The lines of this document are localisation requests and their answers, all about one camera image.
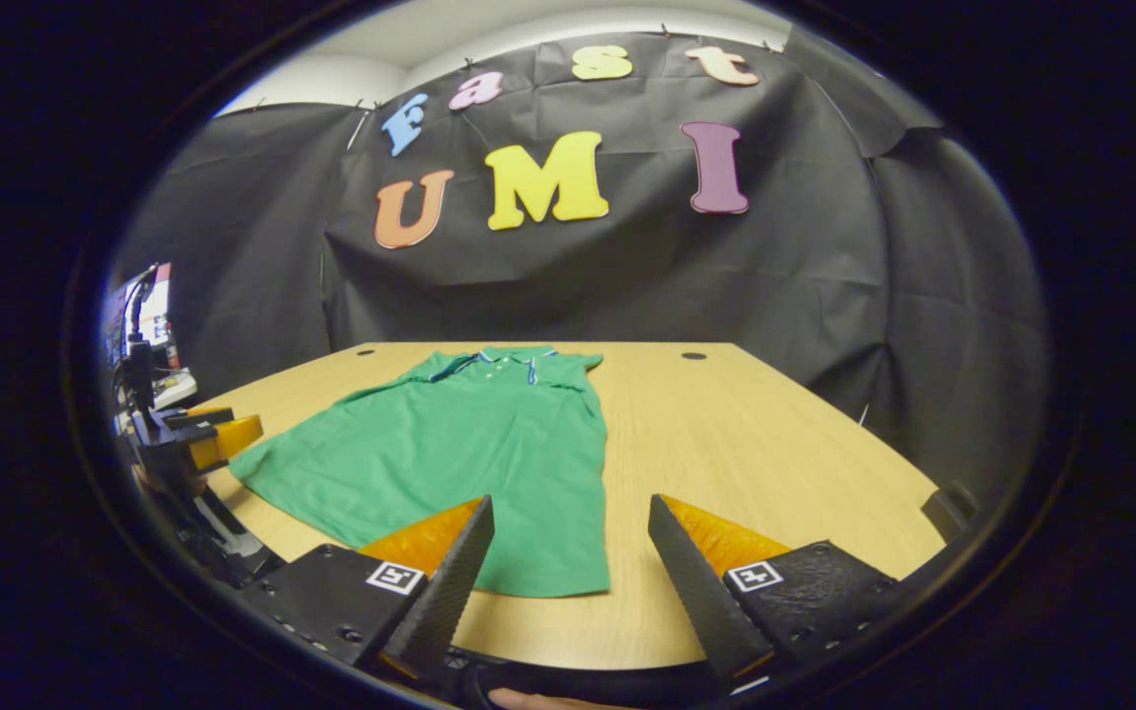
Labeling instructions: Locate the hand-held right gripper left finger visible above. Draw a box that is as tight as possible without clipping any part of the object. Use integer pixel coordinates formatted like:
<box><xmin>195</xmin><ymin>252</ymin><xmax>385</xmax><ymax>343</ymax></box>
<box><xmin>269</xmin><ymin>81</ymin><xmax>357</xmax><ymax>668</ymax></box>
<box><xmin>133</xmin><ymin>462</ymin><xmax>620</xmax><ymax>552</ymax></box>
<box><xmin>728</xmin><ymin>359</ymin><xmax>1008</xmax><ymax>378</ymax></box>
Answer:
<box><xmin>238</xmin><ymin>496</ymin><xmax>496</xmax><ymax>683</ymax></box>

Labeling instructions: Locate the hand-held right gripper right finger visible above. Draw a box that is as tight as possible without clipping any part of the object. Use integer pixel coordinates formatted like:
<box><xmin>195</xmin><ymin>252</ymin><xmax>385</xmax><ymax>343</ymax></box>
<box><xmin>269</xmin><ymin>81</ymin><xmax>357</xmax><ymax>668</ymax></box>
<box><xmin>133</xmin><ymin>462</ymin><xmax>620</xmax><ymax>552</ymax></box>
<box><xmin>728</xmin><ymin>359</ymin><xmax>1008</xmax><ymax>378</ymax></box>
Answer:
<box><xmin>648</xmin><ymin>494</ymin><xmax>902</xmax><ymax>683</ymax></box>

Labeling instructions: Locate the green T-shirt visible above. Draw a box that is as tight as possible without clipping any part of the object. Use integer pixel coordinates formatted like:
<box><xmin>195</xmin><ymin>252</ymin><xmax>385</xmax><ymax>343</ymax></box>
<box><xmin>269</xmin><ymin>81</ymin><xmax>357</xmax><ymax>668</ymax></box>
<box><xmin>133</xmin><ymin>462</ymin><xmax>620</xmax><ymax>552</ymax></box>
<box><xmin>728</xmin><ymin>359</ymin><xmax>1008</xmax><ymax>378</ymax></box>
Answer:
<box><xmin>229</xmin><ymin>345</ymin><xmax>610</xmax><ymax>600</ymax></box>

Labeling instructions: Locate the computer monitor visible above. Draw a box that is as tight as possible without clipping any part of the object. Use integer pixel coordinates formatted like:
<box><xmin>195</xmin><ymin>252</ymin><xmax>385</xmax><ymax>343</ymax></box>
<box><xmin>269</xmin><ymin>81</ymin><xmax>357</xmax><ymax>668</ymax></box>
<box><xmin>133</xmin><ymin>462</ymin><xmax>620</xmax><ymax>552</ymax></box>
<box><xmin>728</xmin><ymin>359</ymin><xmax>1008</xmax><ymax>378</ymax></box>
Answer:
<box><xmin>105</xmin><ymin>261</ymin><xmax>175</xmax><ymax>372</ymax></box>

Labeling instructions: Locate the black backdrop cloth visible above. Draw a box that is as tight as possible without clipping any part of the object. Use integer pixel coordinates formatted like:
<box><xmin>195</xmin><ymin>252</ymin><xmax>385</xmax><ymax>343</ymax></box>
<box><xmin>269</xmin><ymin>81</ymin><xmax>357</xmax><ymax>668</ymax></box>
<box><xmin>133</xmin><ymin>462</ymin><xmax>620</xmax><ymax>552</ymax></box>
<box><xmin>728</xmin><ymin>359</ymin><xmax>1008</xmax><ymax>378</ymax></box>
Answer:
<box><xmin>114</xmin><ymin>25</ymin><xmax>1047</xmax><ymax>499</ymax></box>

